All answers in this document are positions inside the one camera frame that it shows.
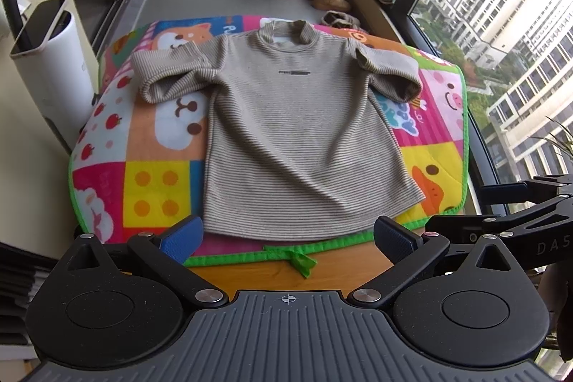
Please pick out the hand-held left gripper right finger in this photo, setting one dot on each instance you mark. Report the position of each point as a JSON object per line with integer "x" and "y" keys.
{"x": 396, "y": 241}

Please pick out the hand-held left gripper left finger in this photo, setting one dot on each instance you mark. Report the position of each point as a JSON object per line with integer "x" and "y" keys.
{"x": 181, "y": 239}

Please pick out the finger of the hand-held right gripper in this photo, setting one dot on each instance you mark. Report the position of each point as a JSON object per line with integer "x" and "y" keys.
{"x": 492, "y": 223}
{"x": 528, "y": 186}

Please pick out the beige striped knit shirt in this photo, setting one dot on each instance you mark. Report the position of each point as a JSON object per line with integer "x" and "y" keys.
{"x": 291, "y": 131}

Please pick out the potted plant leaves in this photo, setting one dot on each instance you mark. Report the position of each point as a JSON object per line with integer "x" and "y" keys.
{"x": 557, "y": 145}

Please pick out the colourful cartoon play mat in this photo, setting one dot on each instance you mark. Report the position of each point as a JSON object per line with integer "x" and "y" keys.
{"x": 147, "y": 185}

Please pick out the stack of dark folders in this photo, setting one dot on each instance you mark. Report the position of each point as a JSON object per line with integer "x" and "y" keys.
{"x": 22, "y": 288}

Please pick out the white air purifier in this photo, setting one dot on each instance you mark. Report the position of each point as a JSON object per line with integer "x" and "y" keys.
{"x": 58, "y": 73}

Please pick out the pair of dark patterned slippers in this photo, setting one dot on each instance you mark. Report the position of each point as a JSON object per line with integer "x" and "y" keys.
{"x": 341, "y": 19}

